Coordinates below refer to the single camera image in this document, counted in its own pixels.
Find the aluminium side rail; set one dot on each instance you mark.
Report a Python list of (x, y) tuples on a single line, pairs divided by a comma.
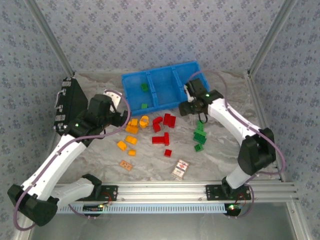
[(257, 100)]

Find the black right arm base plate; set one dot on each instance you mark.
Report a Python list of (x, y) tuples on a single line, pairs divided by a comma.
[(212, 192)]

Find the aluminium frame post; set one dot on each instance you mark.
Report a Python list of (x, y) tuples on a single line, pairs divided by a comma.
[(52, 37), (269, 37)]

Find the large green lego brick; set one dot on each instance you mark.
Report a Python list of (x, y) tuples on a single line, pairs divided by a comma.
[(200, 138)]

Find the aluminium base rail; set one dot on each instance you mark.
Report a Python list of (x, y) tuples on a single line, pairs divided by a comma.
[(162, 191)]

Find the large red lego block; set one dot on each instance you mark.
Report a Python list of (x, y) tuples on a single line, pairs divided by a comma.
[(170, 120)]

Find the long red lego brick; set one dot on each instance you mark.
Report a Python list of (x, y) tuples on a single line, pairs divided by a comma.
[(166, 138), (157, 140)]

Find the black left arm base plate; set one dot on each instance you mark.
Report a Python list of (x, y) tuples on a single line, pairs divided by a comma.
[(112, 193)]

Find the circuit board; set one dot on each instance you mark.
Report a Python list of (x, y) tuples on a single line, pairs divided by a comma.
[(235, 208), (92, 208)]

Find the small green lego brick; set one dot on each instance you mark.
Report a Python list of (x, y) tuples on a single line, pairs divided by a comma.
[(144, 106), (200, 124), (199, 147), (144, 87)]

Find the curved red lego piece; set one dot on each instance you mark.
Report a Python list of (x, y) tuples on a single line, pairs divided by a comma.
[(157, 120)]

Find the playing card box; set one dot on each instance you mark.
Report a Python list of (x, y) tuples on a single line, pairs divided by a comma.
[(180, 169)]

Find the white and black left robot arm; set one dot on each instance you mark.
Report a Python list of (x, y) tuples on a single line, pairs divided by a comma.
[(50, 170)]

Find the left circuit board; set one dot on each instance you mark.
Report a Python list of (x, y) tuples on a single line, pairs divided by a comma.
[(92, 208)]

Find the orange flat card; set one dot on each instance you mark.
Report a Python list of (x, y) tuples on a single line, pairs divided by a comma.
[(125, 165)]

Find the blue three-compartment plastic bin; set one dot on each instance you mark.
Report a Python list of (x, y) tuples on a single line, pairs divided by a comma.
[(165, 82)]

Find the right circuit board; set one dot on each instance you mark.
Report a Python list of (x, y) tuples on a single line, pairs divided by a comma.
[(235, 208)]

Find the small square red lego brick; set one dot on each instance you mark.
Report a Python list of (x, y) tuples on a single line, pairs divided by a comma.
[(168, 153)]

